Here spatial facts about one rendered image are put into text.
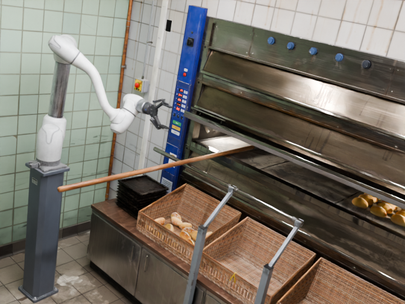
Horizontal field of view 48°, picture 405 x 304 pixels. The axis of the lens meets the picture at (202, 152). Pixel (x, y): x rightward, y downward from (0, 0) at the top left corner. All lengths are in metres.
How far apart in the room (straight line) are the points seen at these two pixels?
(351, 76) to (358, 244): 0.99
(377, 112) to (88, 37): 2.22
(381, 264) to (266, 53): 1.46
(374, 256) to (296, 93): 1.07
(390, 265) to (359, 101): 0.95
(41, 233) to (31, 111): 0.93
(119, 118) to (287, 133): 1.08
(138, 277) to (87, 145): 1.27
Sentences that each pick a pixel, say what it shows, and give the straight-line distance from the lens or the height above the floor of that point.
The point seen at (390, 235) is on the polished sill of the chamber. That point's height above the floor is 1.17.
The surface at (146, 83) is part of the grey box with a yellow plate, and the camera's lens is 3.75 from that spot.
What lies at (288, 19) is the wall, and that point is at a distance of 2.97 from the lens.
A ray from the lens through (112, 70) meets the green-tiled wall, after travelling 3.96.
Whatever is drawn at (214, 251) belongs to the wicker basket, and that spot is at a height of 0.68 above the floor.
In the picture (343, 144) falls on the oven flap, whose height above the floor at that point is 1.56.
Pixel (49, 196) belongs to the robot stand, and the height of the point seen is 0.82.
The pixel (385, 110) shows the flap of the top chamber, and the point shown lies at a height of 1.83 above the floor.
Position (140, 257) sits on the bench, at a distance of 3.33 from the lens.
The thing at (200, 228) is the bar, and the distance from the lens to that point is 2.74.
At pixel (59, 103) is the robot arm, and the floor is 1.39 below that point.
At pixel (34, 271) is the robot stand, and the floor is 0.24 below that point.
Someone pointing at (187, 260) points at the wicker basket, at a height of 0.61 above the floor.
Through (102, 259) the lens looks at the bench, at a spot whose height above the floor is 0.19.
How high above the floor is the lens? 2.24
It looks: 19 degrees down
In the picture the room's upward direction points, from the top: 11 degrees clockwise
